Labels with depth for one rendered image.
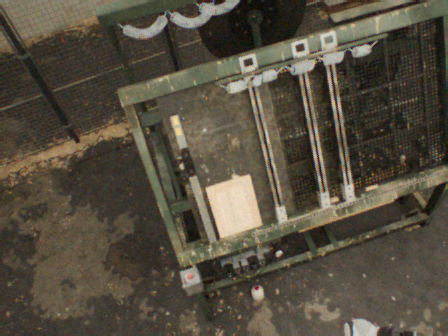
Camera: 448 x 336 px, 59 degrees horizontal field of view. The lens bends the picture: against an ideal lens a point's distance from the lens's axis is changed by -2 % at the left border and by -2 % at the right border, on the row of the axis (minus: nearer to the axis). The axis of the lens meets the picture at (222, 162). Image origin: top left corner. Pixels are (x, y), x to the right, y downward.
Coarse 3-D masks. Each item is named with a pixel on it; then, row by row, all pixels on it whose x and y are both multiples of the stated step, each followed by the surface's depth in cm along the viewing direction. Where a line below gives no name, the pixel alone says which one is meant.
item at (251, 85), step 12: (240, 60) 239; (252, 60) 240; (252, 84) 245; (252, 96) 251; (252, 108) 256; (264, 120) 258; (264, 132) 262; (264, 144) 264; (264, 156) 267; (276, 180) 274; (276, 192) 278; (276, 204) 280; (276, 216) 291
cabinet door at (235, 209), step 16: (240, 176) 276; (208, 192) 274; (224, 192) 277; (240, 192) 279; (224, 208) 281; (240, 208) 283; (256, 208) 285; (224, 224) 285; (240, 224) 287; (256, 224) 289
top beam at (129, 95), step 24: (432, 0) 255; (360, 24) 245; (384, 24) 247; (408, 24) 250; (264, 48) 241; (288, 48) 242; (312, 48) 245; (192, 72) 237; (216, 72) 240; (240, 72) 242; (120, 96) 235; (144, 96) 237
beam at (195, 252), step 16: (416, 176) 297; (368, 192) 294; (400, 192) 297; (320, 208) 291; (352, 208) 295; (272, 224) 288; (304, 224) 292; (224, 240) 285; (240, 240) 288; (256, 240) 290; (176, 256) 284; (192, 256) 285; (208, 256) 288
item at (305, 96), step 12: (312, 60) 235; (300, 84) 254; (300, 96) 261; (312, 108) 261; (312, 120) 265; (312, 132) 267; (312, 144) 269; (312, 156) 275; (324, 180) 280; (324, 192) 284; (324, 204) 287
